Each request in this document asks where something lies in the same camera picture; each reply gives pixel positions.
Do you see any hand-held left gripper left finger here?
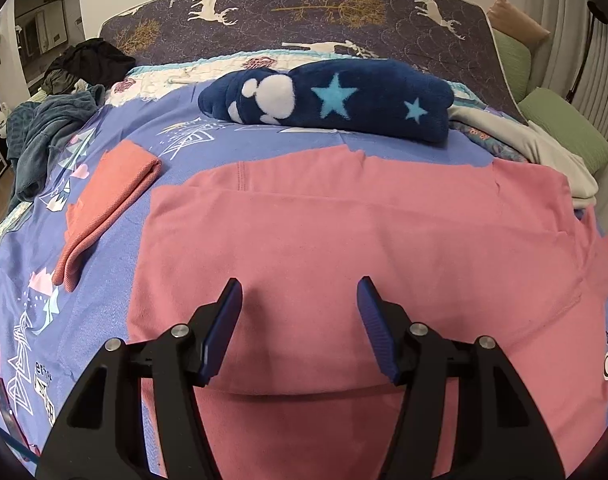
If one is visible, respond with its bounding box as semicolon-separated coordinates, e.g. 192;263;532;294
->
36;278;243;480

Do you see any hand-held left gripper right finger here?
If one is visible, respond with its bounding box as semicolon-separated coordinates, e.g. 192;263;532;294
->
356;276;565;480

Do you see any pink garment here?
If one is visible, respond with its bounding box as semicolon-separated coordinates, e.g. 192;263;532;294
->
126;145;608;480

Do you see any black clothes pile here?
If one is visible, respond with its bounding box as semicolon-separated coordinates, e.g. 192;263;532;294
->
44;39;137;92

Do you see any purple printed bedsheet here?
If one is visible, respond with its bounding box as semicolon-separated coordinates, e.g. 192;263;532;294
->
0;77;608;480

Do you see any folded coral cloth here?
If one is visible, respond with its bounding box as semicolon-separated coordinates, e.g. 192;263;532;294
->
54;140;163;295

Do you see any navy star fleece blanket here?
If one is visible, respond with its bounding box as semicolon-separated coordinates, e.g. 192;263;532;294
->
198;58;457;147

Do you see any white cloth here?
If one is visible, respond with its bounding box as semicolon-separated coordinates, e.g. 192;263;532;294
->
449;107;600;208

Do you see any green pillow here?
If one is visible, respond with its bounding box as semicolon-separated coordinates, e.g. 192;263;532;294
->
518;87;608;176
491;30;545;103

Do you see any teal knit blanket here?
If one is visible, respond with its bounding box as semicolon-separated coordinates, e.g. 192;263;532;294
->
6;84;107;206

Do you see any dark deer print mattress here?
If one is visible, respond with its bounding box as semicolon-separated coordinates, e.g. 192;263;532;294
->
98;0;530;126

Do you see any tan pillow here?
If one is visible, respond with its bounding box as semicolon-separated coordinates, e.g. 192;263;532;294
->
486;0;552;46

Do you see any grey curtain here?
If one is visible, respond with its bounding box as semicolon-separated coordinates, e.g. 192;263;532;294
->
539;0;608;146

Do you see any black floor lamp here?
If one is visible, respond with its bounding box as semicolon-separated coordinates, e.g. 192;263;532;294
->
566;0;608;106

